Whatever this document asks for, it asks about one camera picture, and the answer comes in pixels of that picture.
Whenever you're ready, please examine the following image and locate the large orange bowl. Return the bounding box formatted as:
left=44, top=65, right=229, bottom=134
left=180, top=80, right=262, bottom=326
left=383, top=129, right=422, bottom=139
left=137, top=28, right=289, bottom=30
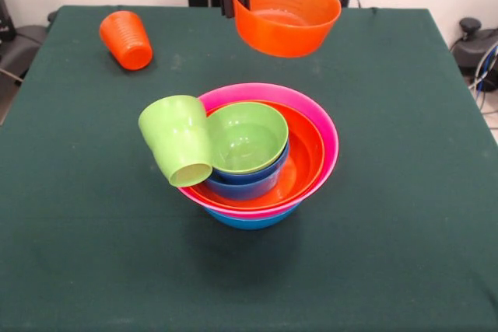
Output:
left=189, top=100, right=326, bottom=211

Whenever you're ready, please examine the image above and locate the small light blue bowl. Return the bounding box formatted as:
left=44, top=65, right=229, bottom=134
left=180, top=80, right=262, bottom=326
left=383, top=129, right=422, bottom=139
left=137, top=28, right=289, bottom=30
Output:
left=204, top=160, right=289, bottom=201

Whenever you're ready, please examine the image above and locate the large blue bowl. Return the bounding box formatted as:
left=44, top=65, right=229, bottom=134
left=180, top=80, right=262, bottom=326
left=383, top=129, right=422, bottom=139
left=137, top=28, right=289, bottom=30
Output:
left=204, top=205, right=300, bottom=231

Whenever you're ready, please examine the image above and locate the tangled cable bundle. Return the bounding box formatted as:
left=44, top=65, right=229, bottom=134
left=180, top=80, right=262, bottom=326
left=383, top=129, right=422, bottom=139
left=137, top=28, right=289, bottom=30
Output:
left=468, top=44, right=498, bottom=115

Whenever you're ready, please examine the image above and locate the small green bowl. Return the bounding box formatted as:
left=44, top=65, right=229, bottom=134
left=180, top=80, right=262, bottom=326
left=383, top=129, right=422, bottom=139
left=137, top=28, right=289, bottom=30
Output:
left=206, top=101, right=289, bottom=176

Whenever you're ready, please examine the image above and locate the black equipment box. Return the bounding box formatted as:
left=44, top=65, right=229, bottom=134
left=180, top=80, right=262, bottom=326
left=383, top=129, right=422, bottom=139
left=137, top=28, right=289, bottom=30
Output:
left=0, top=0, right=16, bottom=44

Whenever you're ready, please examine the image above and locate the dark green tablecloth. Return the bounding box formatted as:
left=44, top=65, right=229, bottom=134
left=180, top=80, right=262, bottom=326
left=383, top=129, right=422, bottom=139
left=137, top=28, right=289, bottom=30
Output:
left=0, top=5, right=498, bottom=332

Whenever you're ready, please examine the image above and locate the orange cup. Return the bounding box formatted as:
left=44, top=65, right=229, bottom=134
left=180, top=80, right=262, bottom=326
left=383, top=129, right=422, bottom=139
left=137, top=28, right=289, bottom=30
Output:
left=99, top=10, right=154, bottom=72

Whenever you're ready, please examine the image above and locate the grey wheeled base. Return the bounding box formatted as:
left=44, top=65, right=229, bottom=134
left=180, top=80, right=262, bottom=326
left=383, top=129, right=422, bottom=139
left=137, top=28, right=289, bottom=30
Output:
left=450, top=16, right=498, bottom=79
left=0, top=24, right=50, bottom=76

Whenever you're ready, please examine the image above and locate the small orange bowl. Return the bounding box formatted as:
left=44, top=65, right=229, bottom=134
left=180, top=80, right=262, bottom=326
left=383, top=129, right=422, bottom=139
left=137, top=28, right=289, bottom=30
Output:
left=231, top=0, right=342, bottom=59

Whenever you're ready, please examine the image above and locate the large pink bowl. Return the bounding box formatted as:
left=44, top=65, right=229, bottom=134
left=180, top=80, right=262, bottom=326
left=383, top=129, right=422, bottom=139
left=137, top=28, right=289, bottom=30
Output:
left=177, top=82, right=340, bottom=221

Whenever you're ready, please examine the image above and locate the green cup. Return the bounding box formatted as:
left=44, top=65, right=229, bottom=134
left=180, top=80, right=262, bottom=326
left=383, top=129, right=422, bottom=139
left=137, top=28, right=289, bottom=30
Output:
left=138, top=94, right=214, bottom=188

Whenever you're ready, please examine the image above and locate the small dark blue bowl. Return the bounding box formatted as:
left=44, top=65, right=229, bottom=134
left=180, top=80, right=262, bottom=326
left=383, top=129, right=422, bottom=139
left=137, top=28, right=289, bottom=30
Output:
left=212, top=141, right=291, bottom=185

